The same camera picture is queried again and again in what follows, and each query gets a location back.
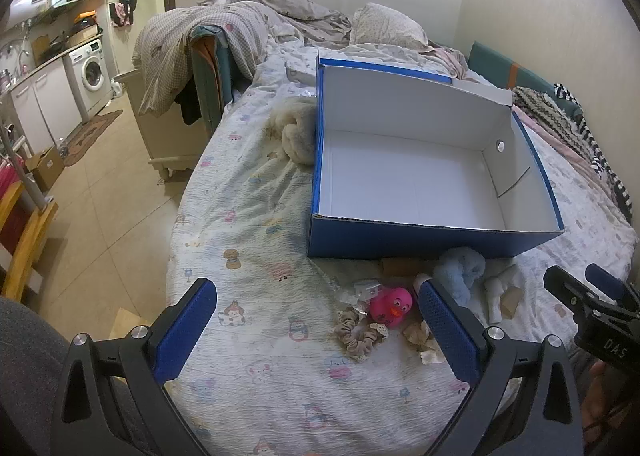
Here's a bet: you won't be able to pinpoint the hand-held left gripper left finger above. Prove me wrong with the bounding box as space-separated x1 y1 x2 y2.
50 277 218 456

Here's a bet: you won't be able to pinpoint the white water heater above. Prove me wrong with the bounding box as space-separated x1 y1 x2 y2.
10 0 53 18

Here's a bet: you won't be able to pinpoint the patterned knit cloth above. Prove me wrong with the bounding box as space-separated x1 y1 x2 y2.
512 86 577 138

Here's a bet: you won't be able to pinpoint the floral pillow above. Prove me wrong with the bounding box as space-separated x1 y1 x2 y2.
349 2 430 49

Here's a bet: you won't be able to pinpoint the yellow wooden chair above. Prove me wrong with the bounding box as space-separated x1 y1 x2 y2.
0 181 59 302

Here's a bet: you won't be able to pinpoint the small clear plastic bag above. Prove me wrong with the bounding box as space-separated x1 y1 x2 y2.
336 278 386 317

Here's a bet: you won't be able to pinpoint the green padded headboard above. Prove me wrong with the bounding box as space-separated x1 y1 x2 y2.
467 41 583 118

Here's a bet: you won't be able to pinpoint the beige scrunchie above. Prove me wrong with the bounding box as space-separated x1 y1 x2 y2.
334 308 390 363

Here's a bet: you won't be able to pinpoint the white sock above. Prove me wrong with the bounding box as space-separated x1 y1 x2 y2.
482 266 521 324

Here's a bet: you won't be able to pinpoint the pink rubber duck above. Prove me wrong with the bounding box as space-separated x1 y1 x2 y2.
369 286 415 328

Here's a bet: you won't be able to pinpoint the person's grey trouser leg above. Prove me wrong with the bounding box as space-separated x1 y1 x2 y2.
0 296 151 456

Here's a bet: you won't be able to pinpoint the white washing machine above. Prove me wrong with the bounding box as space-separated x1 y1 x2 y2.
62 38 112 122

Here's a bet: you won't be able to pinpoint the beige baby crib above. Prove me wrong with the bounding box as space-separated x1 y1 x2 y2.
122 25 237 183

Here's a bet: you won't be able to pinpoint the dark hanging cloth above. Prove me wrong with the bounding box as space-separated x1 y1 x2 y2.
175 80 202 127

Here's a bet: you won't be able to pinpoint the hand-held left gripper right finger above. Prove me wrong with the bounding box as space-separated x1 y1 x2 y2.
417 280 586 456

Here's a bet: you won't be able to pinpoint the beige cloth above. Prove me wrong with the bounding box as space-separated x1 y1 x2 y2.
402 320 444 367

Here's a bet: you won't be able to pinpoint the black white striped cloth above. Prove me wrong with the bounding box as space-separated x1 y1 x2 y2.
552 82 634 211

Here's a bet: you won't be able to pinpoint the hanging clothes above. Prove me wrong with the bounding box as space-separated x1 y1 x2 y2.
109 0 138 28

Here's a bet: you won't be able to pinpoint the cream fluffy plush toy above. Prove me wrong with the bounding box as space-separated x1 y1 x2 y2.
267 96 319 167

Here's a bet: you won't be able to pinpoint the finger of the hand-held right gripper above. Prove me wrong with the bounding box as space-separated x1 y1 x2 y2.
543 264 602 323
585 263 640 313

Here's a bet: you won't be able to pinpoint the brown floor mat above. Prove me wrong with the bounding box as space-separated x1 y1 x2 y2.
62 108 124 167

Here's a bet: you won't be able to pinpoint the beige cloth scrap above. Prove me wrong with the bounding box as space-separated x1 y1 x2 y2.
500 286 524 320

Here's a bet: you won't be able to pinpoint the white kitchen cabinet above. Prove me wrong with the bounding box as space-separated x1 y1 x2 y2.
10 58 84 158

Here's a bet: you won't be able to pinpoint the blue cardboard box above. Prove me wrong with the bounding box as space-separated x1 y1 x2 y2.
306 47 566 259

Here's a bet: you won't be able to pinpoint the metal pole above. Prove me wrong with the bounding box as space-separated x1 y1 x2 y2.
0 126 51 213

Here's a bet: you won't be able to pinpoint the light blue plush toy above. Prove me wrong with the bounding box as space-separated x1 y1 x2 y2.
432 246 487 308

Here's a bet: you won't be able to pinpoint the checkered blanket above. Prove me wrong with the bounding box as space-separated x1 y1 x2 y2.
132 0 357 118

